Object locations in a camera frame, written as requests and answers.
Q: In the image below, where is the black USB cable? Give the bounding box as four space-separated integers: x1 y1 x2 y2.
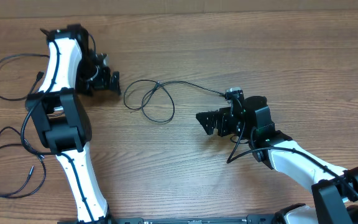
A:
0 54 51 102
123 79 226 124

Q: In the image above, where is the black silver-tipped cable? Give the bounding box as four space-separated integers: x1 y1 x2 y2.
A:
0 126 47 199

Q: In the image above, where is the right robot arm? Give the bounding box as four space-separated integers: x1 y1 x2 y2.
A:
196 91 358 223

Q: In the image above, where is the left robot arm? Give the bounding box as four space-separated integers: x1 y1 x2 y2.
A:
23 24 121 223

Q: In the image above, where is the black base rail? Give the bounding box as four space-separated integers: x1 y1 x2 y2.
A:
57 203 323 224

